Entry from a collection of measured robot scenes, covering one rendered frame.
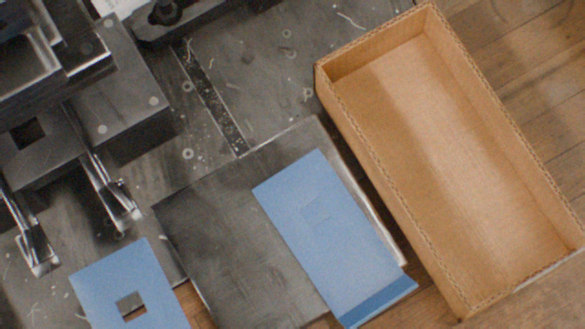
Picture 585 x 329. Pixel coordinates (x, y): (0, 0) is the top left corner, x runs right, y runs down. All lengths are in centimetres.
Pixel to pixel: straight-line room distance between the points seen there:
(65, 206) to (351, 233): 26
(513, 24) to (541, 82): 6
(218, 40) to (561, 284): 38
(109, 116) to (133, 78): 4
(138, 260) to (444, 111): 31
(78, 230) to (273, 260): 18
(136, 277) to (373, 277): 20
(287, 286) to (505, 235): 20
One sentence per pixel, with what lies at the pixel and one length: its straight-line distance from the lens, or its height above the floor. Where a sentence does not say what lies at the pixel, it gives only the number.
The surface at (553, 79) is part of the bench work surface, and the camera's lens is 112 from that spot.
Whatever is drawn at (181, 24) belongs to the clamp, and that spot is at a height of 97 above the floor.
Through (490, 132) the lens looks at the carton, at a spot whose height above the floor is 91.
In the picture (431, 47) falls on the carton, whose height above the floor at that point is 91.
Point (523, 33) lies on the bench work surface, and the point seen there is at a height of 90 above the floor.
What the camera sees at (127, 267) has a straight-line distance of 98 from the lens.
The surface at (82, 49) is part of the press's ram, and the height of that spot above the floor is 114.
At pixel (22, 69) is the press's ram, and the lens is 83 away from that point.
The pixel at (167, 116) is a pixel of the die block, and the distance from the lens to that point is 103.
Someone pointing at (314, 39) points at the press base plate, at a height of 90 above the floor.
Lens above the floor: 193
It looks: 74 degrees down
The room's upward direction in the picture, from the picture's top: 6 degrees counter-clockwise
